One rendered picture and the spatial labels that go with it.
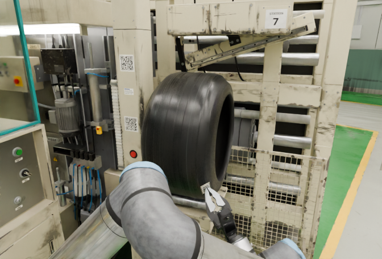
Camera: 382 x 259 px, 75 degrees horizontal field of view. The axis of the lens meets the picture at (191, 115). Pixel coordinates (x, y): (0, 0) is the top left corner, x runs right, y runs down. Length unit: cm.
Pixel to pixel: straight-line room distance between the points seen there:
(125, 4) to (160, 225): 92
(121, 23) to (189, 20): 34
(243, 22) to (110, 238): 102
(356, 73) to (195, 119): 934
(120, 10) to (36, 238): 104
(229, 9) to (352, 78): 901
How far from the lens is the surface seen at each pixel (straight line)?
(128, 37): 117
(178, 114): 93
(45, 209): 135
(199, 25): 131
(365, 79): 1007
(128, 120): 124
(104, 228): 65
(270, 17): 124
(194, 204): 118
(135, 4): 116
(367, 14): 1014
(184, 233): 52
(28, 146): 126
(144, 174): 60
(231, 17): 127
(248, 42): 139
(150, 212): 52
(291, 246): 98
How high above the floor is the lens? 160
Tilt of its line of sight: 16 degrees down
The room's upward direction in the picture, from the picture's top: straight up
